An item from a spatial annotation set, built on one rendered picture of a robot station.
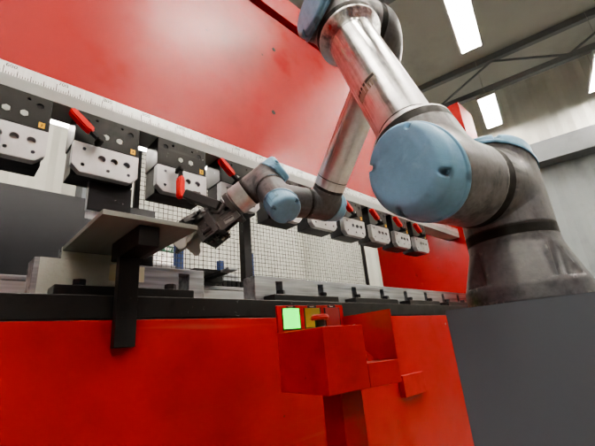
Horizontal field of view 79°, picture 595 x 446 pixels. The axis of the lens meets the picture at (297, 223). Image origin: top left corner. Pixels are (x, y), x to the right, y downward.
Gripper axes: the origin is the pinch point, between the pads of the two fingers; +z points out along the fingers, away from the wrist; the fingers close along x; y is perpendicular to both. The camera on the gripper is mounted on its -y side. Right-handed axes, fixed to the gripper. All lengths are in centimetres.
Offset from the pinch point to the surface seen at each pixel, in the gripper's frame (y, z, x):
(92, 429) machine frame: 33.2, 19.2, -21.1
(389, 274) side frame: 10, -53, 202
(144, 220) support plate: 9.3, -8.7, -25.9
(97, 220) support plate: 6.0, -3.0, -30.0
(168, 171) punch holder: -18.6, -10.1, -1.2
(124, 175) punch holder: -17.5, -2.8, -11.1
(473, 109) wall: -235, -463, 688
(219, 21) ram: -73, -51, 14
